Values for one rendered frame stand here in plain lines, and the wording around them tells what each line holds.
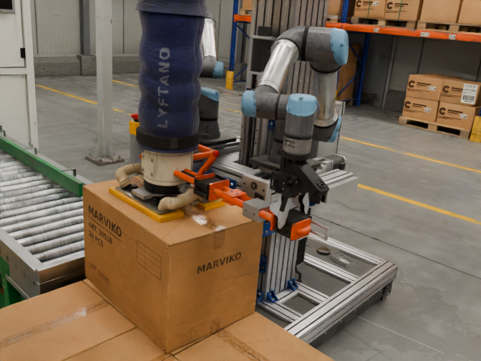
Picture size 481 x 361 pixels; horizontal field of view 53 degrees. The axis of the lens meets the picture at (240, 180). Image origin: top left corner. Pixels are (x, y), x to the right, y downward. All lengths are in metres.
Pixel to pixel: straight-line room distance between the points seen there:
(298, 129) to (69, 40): 10.93
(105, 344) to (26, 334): 0.27
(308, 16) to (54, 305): 1.58
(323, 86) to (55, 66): 10.23
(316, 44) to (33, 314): 1.36
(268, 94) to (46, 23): 10.53
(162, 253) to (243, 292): 0.41
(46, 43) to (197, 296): 10.43
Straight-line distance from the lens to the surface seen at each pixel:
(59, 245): 2.45
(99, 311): 1.92
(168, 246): 1.49
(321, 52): 1.68
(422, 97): 8.89
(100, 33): 5.24
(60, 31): 11.93
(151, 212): 1.66
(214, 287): 1.69
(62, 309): 1.95
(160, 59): 1.61
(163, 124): 1.64
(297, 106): 1.26
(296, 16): 2.19
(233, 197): 1.49
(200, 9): 1.63
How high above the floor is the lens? 1.61
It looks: 19 degrees down
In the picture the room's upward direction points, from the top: 5 degrees clockwise
